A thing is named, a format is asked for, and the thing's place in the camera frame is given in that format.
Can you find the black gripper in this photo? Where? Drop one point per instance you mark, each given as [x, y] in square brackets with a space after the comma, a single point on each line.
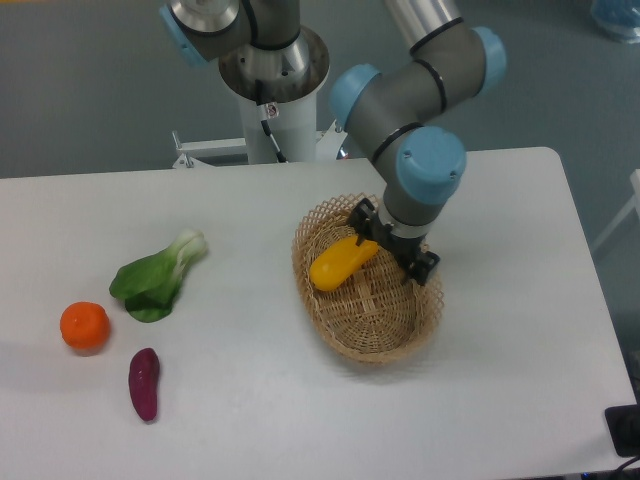
[419, 266]

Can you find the yellow mango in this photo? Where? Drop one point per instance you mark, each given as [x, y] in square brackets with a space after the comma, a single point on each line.
[340, 261]

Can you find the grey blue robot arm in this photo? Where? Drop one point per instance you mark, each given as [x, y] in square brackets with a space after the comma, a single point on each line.
[388, 116]

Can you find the woven wicker basket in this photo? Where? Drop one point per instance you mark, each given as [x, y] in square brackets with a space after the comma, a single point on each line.
[376, 316]

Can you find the green bok choy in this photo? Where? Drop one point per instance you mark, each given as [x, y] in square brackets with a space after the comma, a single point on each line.
[148, 287]

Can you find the purple sweet potato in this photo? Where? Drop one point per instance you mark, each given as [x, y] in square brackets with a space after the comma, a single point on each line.
[143, 381]

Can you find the black device at table edge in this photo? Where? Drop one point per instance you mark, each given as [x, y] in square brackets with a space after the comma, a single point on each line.
[623, 425]

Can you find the orange tangerine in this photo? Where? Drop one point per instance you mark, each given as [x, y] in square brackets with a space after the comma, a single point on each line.
[85, 325]

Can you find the blue object top right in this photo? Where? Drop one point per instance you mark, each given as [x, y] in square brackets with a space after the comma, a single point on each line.
[618, 18]

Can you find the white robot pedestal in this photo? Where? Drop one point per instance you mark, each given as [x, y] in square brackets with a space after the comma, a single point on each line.
[276, 92]

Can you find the white frame at right edge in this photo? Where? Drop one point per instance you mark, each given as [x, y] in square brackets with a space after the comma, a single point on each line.
[620, 224]

